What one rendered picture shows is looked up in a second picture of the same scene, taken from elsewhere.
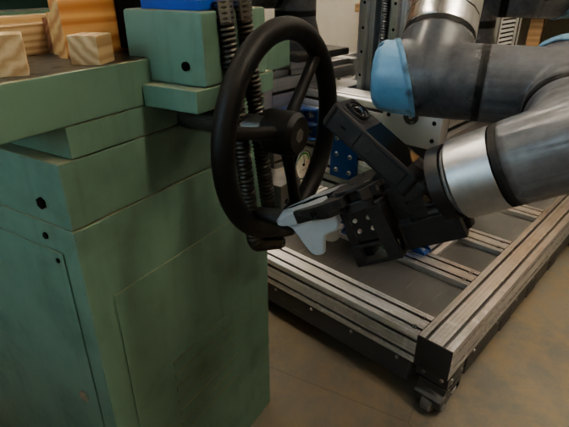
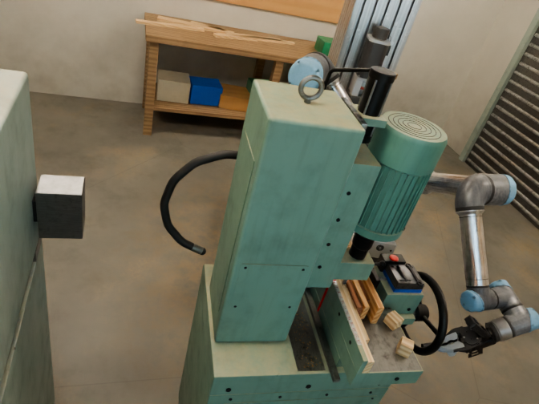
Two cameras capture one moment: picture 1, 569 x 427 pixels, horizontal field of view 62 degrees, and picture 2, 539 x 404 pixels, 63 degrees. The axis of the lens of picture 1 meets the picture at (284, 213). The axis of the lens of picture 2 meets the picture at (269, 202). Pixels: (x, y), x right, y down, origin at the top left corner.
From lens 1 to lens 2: 1.61 m
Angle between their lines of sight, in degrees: 44
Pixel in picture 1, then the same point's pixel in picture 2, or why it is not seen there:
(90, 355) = not seen: outside the picture
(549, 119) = (524, 323)
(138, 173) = not seen: hidden behind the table
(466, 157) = (506, 332)
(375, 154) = (482, 333)
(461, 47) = (492, 296)
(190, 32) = (416, 300)
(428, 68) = (488, 304)
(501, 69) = (501, 301)
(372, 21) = not seen: hidden behind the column
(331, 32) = (91, 33)
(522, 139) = (519, 328)
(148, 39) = (395, 302)
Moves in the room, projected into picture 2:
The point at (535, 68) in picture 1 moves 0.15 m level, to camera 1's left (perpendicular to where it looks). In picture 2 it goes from (507, 300) to (489, 317)
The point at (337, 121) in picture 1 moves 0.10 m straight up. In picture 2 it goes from (476, 327) to (490, 307)
